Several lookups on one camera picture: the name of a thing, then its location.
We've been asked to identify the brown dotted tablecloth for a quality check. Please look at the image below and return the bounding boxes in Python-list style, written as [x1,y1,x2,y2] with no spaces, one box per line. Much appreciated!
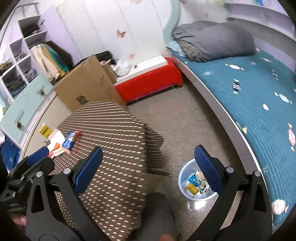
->
[54,102,166,240]

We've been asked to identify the blue bag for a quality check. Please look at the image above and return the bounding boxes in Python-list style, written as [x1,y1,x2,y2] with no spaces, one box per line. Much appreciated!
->
[1,137,21,171]

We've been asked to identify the white open shelf unit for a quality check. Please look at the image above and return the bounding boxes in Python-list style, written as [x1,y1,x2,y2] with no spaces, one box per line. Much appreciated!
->
[1,15,53,106]

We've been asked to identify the light green drawer cabinet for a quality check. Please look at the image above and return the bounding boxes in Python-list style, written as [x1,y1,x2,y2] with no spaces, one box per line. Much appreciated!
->
[0,72,55,149]

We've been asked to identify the red covered bench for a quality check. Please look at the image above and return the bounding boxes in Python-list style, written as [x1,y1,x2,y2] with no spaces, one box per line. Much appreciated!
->
[115,57,183,103]

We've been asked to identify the large cardboard box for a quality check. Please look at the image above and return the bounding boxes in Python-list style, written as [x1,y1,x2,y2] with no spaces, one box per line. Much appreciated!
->
[54,55,127,112]

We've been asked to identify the black bag on bench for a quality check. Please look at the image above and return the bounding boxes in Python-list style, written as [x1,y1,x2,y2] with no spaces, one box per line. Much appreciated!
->
[95,51,116,65]

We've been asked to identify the trash in bin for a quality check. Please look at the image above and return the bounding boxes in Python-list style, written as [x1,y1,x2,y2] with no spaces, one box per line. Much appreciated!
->
[186,171,210,197]

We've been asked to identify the teal quilted bed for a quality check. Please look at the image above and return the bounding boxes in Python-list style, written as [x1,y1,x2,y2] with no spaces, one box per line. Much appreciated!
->
[162,0,296,232]

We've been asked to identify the person's left hand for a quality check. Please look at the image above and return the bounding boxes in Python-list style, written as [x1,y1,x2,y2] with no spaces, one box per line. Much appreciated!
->
[10,213,27,226]

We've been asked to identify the white and red box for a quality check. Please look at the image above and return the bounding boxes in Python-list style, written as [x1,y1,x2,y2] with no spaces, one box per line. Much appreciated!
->
[47,129,65,159]

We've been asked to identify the grey folded duvet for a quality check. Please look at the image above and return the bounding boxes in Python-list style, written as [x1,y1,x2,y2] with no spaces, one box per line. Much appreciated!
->
[171,21,256,62]

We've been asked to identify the yellow medicine box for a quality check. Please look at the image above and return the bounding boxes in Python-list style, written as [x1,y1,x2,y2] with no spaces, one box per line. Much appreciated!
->
[39,123,53,138]

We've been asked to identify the white plastic bag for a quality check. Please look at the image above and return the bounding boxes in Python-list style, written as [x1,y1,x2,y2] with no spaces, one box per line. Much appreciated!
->
[111,59,132,77]

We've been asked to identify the hanging clothes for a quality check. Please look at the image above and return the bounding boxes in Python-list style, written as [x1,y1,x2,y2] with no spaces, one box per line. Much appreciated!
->
[30,41,74,81]

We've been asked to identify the clear plastic trash bin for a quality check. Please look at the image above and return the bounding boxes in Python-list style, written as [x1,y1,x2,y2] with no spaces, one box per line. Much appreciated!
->
[178,159,217,201]

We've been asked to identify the blue snack wrapper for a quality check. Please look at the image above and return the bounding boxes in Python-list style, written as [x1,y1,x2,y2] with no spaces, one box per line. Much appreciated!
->
[62,131,81,154]

